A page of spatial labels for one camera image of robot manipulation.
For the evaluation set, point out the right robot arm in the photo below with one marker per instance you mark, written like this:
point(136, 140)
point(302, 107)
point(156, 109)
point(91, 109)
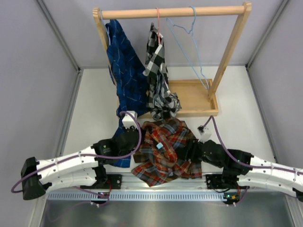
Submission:
point(242, 169)

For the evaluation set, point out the pink wire hanger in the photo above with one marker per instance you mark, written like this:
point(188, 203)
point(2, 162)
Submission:
point(158, 19)

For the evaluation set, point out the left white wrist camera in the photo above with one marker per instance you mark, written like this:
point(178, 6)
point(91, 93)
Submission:
point(127, 120)

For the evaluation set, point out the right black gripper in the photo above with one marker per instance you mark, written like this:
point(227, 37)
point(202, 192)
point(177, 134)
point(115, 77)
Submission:
point(189, 151)

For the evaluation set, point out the light blue hanger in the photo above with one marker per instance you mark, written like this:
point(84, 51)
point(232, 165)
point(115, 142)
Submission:
point(170, 23)
point(107, 31)

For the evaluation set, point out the white slotted cable duct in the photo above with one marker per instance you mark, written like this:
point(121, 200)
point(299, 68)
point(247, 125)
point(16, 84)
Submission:
point(137, 196)

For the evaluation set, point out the red brown plaid shirt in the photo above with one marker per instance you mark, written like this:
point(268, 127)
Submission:
point(160, 156)

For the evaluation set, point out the black white checked shirt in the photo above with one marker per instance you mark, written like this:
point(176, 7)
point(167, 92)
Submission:
point(162, 103)

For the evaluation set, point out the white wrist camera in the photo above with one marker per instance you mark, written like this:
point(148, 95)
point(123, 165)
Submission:
point(127, 120)
point(205, 134)

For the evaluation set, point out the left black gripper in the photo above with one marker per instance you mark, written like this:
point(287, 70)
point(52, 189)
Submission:
point(124, 129)

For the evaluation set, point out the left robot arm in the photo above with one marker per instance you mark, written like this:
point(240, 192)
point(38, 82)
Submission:
point(84, 168)

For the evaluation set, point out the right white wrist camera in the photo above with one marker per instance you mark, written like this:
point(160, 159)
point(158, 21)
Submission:
point(205, 134)

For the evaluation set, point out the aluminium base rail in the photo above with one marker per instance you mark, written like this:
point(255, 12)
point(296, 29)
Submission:
point(118, 180)

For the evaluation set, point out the blue plaid shirt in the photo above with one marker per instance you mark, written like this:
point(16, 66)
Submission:
point(126, 70)

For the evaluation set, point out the wooden clothes rack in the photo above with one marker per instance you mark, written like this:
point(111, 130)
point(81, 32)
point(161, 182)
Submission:
point(196, 100)

